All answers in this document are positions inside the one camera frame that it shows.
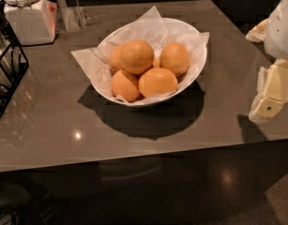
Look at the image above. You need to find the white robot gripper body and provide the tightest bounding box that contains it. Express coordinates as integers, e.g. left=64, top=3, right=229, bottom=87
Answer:
left=264, top=0, right=288, bottom=60

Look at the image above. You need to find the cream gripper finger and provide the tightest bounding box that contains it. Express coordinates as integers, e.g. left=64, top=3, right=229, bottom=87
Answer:
left=249, top=59, right=288, bottom=123
left=246, top=19, right=267, bottom=42

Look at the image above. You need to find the orange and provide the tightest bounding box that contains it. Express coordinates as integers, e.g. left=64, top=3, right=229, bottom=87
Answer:
left=109, top=45, right=123, bottom=73
left=111, top=70, right=140, bottom=102
left=139, top=67, right=178, bottom=98
left=160, top=42, right=189, bottom=76
left=120, top=39, right=154, bottom=75

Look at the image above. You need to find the white ceramic bowl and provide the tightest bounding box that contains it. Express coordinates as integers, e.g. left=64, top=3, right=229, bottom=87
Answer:
left=90, top=17, right=208, bottom=108

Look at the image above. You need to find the white paper liner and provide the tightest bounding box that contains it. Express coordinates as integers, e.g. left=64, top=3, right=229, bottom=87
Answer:
left=70, top=5, right=210, bottom=105

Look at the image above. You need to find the clear acrylic stand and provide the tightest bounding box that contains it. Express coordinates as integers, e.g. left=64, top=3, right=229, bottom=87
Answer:
left=56, top=0, right=93, bottom=32

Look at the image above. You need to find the white lidded canister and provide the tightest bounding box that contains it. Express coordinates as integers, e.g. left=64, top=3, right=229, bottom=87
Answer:
left=4, top=0, right=57, bottom=46

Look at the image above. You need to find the black wire rack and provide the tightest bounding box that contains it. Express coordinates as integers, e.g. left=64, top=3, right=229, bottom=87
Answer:
left=0, top=0, right=29, bottom=118

